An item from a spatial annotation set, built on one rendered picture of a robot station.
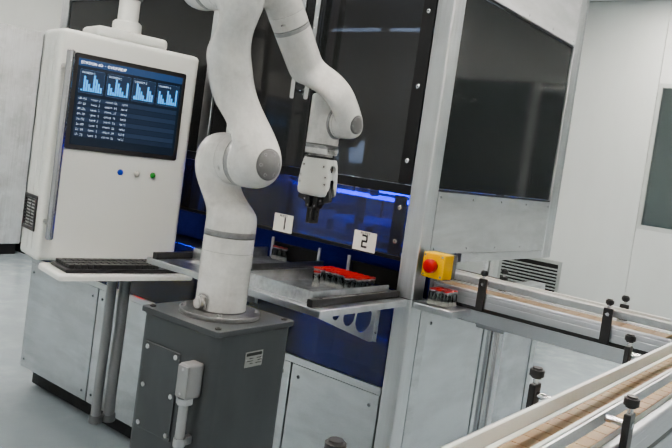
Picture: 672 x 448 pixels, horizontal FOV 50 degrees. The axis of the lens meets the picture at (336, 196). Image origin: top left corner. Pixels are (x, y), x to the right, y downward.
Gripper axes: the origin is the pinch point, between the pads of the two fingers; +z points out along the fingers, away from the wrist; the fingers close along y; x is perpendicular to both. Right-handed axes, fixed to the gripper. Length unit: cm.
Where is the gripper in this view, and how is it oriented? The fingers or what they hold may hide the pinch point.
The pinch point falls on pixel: (312, 215)
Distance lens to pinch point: 189.0
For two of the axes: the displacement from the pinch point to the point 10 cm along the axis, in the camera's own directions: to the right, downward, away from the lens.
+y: -7.8, -1.4, 6.1
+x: -6.2, -0.4, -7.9
